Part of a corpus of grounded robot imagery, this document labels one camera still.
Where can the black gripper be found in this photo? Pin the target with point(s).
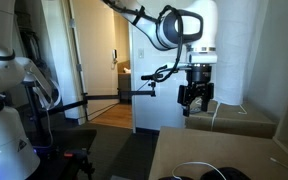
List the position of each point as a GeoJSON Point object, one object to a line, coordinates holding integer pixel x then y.
{"type": "Point", "coordinates": [198, 85]}

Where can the black portable bag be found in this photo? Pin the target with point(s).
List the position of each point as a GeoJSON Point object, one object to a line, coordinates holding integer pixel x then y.
{"type": "Point", "coordinates": [229, 173]}

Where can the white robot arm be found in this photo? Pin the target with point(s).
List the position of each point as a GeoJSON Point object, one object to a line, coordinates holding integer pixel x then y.
{"type": "Point", "coordinates": [194, 27]}

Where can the cardboard box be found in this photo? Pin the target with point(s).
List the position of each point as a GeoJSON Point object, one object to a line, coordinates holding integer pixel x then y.
{"type": "Point", "coordinates": [243, 119]}

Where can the white floor lamp shade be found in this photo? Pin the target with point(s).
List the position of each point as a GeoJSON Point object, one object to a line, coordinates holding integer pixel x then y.
{"type": "Point", "coordinates": [233, 43]}

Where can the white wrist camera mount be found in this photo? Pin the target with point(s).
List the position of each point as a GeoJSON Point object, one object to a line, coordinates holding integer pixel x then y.
{"type": "Point", "coordinates": [201, 57]}

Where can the white wall light switch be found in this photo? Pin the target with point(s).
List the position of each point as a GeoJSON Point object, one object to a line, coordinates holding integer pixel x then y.
{"type": "Point", "coordinates": [141, 53]}

